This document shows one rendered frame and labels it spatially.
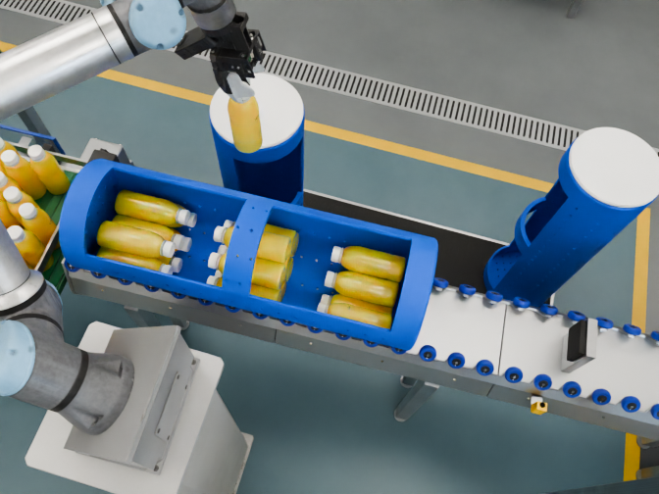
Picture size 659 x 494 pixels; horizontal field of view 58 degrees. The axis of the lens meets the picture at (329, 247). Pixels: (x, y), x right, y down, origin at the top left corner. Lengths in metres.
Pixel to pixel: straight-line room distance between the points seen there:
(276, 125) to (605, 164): 0.97
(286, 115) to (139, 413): 1.01
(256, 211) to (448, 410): 1.44
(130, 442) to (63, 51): 0.63
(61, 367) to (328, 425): 1.52
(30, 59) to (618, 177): 1.54
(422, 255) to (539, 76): 2.30
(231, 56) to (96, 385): 0.64
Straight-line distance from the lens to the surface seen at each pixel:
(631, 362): 1.80
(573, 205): 1.90
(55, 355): 1.12
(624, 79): 3.74
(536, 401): 1.69
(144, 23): 0.87
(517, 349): 1.68
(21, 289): 1.19
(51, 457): 1.39
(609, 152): 1.95
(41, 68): 0.90
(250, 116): 1.29
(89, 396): 1.15
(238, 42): 1.12
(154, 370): 1.13
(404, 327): 1.36
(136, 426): 1.10
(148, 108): 3.22
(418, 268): 1.35
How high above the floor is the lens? 2.44
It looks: 64 degrees down
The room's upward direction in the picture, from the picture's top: 6 degrees clockwise
